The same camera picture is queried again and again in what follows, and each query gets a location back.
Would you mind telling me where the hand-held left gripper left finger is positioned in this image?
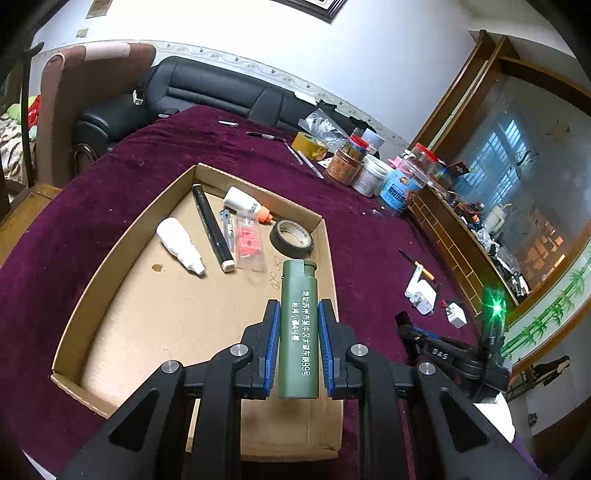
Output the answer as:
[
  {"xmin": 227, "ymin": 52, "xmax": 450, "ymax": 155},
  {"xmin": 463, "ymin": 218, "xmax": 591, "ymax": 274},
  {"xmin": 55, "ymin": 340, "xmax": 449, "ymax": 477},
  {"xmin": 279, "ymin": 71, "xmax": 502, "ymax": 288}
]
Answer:
[{"xmin": 60, "ymin": 299, "xmax": 281, "ymax": 480}]

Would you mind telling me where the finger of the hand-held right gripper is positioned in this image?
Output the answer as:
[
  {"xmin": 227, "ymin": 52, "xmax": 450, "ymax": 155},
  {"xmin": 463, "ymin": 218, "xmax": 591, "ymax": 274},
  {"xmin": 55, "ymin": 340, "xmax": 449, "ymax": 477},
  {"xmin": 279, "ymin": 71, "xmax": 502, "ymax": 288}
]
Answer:
[{"xmin": 396, "ymin": 312, "xmax": 430, "ymax": 359}]

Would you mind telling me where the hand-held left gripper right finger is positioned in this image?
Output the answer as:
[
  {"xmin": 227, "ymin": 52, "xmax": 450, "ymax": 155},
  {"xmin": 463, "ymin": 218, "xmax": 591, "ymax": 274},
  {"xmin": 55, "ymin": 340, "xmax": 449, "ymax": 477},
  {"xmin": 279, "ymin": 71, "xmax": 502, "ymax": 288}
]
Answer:
[{"xmin": 318, "ymin": 298, "xmax": 541, "ymax": 480}]

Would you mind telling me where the green lighter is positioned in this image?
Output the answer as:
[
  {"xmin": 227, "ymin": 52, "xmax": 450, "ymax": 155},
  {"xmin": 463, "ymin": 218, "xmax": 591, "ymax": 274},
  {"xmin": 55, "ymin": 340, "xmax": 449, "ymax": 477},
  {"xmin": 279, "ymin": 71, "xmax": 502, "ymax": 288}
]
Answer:
[{"xmin": 277, "ymin": 259, "xmax": 320, "ymax": 400}]

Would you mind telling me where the clear packet with orange pieces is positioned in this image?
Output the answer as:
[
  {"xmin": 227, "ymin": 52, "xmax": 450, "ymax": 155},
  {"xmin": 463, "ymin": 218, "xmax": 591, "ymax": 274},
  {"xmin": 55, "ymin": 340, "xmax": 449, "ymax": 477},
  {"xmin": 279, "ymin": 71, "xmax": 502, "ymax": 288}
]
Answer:
[{"xmin": 235, "ymin": 216, "xmax": 265, "ymax": 274}]

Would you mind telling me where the shallow cardboard box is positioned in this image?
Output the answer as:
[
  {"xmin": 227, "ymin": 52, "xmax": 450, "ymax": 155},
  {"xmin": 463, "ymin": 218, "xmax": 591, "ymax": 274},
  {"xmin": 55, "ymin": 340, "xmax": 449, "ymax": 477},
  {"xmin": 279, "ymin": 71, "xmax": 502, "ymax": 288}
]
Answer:
[{"xmin": 50, "ymin": 163, "xmax": 345, "ymax": 463}]

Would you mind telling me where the clear blue lighter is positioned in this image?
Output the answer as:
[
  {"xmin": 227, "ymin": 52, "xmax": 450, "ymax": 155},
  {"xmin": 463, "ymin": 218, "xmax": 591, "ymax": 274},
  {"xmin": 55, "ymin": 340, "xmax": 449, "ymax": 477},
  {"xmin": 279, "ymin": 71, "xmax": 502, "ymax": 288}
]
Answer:
[{"xmin": 218, "ymin": 208, "xmax": 236, "ymax": 253}]

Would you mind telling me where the black marker with grey end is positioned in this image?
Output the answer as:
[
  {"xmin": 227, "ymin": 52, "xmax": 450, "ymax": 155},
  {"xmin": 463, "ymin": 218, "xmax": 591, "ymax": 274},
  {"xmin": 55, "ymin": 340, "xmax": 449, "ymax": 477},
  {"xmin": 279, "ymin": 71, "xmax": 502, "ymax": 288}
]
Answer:
[{"xmin": 192, "ymin": 184, "xmax": 236, "ymax": 273}]

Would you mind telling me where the translucent white squeeze bottle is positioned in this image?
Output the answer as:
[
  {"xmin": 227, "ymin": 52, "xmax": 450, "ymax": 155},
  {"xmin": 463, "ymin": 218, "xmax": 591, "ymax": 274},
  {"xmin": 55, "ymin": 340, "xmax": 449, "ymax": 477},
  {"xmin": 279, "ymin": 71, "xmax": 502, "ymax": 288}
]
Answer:
[{"xmin": 156, "ymin": 217, "xmax": 206, "ymax": 278}]

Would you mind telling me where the white bottle with orange cap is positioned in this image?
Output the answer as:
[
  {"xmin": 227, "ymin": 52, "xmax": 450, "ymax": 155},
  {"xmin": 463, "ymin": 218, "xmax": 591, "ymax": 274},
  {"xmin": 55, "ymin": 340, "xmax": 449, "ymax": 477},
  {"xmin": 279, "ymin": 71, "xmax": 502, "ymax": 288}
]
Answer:
[{"xmin": 222, "ymin": 186, "xmax": 273, "ymax": 225}]

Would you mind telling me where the white power bank with plug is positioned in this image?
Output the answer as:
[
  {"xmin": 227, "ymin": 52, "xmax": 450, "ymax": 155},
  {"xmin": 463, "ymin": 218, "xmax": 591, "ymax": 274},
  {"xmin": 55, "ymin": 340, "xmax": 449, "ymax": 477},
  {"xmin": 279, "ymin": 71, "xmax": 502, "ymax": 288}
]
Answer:
[{"xmin": 411, "ymin": 288, "xmax": 437, "ymax": 316}]

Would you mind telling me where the white charger cube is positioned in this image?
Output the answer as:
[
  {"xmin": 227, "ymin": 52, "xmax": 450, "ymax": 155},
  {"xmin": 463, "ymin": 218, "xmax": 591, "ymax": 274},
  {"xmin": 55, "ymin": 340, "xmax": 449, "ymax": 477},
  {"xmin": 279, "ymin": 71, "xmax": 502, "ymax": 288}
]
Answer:
[{"xmin": 445, "ymin": 302, "xmax": 467, "ymax": 330}]

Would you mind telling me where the white cylindrical tube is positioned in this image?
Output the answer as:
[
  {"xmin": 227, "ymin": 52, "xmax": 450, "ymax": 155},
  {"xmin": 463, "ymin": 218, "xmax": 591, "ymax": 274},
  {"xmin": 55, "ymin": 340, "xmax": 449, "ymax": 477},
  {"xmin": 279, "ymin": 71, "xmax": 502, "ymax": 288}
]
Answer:
[{"xmin": 405, "ymin": 263, "xmax": 426, "ymax": 299}]

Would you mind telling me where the yellow and black pen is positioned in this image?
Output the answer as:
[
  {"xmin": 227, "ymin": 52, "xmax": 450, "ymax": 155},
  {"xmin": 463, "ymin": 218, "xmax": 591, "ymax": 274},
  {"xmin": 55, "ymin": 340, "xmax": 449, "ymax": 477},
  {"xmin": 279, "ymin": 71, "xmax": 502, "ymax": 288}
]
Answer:
[{"xmin": 398, "ymin": 248, "xmax": 435, "ymax": 281}]

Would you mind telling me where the wooden cabinet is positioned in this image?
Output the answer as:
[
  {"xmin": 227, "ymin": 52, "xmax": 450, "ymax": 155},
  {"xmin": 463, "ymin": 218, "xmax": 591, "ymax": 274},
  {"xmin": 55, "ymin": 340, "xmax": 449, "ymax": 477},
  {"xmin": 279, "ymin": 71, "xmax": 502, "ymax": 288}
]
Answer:
[{"xmin": 408, "ymin": 184, "xmax": 523, "ymax": 320}]

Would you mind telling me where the black tape roll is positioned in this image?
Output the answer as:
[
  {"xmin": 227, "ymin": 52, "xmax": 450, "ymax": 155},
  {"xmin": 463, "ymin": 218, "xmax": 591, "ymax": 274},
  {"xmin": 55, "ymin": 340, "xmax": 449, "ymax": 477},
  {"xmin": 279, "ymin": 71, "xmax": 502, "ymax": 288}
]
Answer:
[{"xmin": 270, "ymin": 220, "xmax": 315, "ymax": 260}]

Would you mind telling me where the white and green cup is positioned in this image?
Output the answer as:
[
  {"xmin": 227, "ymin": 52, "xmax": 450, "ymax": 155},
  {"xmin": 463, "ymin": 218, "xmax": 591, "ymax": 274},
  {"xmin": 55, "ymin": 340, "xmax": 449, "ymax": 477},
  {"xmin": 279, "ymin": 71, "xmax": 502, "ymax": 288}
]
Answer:
[{"xmin": 485, "ymin": 204, "xmax": 511, "ymax": 233}]

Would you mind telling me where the clear jar with blue label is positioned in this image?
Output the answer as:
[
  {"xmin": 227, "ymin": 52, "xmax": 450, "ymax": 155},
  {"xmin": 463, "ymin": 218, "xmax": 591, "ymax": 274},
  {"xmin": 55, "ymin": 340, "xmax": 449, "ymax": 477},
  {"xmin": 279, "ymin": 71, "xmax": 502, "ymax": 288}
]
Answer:
[{"xmin": 379, "ymin": 159, "xmax": 428, "ymax": 218}]

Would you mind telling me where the white plastic jar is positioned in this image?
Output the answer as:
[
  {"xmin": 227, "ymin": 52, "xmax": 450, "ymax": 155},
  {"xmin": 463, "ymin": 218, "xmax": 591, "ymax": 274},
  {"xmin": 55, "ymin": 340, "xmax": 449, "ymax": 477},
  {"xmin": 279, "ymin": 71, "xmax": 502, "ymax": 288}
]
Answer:
[{"xmin": 350, "ymin": 154, "xmax": 391, "ymax": 198}]

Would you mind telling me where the clear jar with red lid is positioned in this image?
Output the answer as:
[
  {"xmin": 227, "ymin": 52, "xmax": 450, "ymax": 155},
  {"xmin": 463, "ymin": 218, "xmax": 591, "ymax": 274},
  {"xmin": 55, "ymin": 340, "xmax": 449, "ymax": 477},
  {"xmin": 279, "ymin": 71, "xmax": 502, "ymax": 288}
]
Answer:
[{"xmin": 410, "ymin": 143, "xmax": 447, "ymax": 182}]

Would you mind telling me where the jar with brown label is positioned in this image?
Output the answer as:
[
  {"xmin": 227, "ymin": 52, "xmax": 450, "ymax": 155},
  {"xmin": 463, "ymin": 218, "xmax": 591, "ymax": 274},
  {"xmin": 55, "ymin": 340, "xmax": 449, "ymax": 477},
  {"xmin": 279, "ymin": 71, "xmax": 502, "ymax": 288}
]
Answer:
[{"xmin": 325, "ymin": 147, "xmax": 366, "ymax": 188}]

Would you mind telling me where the small white tube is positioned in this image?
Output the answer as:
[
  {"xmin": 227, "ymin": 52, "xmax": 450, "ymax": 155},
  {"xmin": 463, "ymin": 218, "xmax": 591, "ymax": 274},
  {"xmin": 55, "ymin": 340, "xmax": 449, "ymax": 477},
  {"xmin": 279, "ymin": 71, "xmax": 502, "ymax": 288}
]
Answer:
[{"xmin": 300, "ymin": 152, "xmax": 325, "ymax": 179}]

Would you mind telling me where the grey tape roll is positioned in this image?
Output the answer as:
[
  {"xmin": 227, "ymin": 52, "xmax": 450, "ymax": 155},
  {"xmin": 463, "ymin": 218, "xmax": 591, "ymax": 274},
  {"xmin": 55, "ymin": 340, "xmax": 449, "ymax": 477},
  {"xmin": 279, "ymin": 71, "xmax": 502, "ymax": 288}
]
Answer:
[{"xmin": 363, "ymin": 128, "xmax": 387, "ymax": 154}]

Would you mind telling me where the stack of coloured tape rolls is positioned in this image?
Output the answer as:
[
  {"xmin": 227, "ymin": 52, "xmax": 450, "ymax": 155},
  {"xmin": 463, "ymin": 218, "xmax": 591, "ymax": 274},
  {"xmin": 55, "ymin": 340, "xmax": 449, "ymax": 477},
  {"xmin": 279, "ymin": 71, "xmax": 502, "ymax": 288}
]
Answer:
[{"xmin": 346, "ymin": 126, "xmax": 370, "ymax": 156}]

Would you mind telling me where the yellow tape roll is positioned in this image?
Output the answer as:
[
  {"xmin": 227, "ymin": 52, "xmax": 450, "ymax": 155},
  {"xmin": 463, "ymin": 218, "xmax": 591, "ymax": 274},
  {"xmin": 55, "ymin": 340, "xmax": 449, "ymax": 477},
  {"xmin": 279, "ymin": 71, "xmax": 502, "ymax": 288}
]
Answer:
[{"xmin": 290, "ymin": 131, "xmax": 329, "ymax": 161}]

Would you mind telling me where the silver foil bag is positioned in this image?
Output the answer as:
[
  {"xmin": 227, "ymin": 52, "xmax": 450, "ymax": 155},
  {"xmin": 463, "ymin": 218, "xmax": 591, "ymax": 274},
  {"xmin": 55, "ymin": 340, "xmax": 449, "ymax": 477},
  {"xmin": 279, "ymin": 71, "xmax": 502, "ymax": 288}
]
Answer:
[{"xmin": 297, "ymin": 108, "xmax": 348, "ymax": 145}]

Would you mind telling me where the black leather sofa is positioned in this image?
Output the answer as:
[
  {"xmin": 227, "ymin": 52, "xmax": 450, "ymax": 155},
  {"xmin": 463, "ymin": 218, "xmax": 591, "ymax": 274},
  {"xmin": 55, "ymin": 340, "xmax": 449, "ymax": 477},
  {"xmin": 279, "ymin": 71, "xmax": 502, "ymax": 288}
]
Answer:
[{"xmin": 73, "ymin": 56, "xmax": 352, "ymax": 154}]

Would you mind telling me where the brown chair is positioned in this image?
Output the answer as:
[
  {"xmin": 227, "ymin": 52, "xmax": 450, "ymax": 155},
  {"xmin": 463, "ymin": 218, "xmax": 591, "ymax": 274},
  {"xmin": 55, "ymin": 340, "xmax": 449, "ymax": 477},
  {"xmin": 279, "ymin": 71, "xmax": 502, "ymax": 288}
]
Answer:
[{"xmin": 36, "ymin": 41, "xmax": 158, "ymax": 186}]

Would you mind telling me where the dark picture frame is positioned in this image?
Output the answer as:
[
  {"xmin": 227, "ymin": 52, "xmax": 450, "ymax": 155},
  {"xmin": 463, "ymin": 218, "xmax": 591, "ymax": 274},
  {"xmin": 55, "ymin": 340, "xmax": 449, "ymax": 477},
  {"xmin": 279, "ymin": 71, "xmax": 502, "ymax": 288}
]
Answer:
[{"xmin": 271, "ymin": 0, "xmax": 348, "ymax": 25}]

